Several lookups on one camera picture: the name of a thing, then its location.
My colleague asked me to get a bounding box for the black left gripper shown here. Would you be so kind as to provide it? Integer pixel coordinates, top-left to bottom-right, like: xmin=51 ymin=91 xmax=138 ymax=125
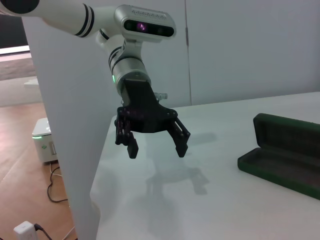
xmin=114 ymin=79 xmax=192 ymax=160

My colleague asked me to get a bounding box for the green glasses case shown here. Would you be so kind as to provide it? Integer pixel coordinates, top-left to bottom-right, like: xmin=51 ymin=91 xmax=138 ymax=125
xmin=236 ymin=112 xmax=320 ymax=202

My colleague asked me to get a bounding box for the white box device green light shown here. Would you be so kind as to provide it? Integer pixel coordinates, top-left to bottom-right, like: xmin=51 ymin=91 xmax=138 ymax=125
xmin=31 ymin=117 xmax=60 ymax=166

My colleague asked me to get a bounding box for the white flat floor board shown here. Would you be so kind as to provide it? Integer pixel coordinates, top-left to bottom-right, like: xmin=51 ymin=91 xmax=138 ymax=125
xmin=23 ymin=76 xmax=39 ymax=89

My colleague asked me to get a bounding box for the white power adapter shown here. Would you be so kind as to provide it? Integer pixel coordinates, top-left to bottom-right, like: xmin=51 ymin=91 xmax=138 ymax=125
xmin=13 ymin=221 xmax=38 ymax=240

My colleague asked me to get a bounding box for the white floor cable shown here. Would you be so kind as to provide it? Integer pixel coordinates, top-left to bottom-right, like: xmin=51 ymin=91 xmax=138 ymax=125
xmin=49 ymin=162 xmax=63 ymax=179
xmin=63 ymin=225 xmax=76 ymax=240

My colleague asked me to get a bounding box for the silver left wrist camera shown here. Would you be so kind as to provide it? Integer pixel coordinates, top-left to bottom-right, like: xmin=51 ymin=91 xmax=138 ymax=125
xmin=113 ymin=4 xmax=177 ymax=60

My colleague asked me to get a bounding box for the black floor cable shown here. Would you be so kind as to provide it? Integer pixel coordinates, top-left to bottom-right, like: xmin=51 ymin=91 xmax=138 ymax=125
xmin=47 ymin=166 xmax=70 ymax=203

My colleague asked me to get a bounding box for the black adapter plug cable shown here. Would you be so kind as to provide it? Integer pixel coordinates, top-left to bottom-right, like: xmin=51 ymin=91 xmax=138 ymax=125
xmin=33 ymin=223 xmax=53 ymax=240

